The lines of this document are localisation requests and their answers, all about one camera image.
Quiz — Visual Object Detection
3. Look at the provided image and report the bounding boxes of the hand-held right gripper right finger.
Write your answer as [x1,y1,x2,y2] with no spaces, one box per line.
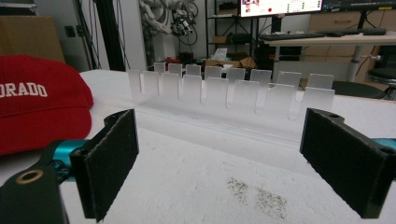
[299,107,396,219]

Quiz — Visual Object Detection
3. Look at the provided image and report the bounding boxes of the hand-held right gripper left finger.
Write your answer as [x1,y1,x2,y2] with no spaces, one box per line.
[68,108,140,223]

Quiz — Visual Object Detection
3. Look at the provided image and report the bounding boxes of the red baseball cap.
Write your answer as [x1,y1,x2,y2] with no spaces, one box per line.
[0,54,94,157]

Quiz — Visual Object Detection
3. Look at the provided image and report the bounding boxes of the clear acrylic slotted rack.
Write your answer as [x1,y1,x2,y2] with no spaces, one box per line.
[127,62,336,150]

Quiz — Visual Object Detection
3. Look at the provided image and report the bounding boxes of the black round stool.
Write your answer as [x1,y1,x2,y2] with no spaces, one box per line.
[366,66,396,101]

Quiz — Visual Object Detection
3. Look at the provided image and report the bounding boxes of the light wooden desk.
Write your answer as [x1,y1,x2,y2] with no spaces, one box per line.
[264,32,396,83]

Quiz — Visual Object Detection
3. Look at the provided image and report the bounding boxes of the black tripod stand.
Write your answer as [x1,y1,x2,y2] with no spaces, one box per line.
[74,0,127,72]

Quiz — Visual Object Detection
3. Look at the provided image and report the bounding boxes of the black keyboard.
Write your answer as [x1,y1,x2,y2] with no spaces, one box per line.
[259,32,328,42]

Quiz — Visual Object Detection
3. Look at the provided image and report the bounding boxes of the open cardboard box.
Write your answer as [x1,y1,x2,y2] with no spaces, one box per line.
[204,50,258,70]

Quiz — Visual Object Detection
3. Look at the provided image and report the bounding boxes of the computer monitor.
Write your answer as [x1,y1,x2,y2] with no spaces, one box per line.
[238,0,323,18]

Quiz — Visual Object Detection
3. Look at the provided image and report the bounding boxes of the black metal shelf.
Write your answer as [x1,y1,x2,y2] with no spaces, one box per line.
[205,0,260,60]

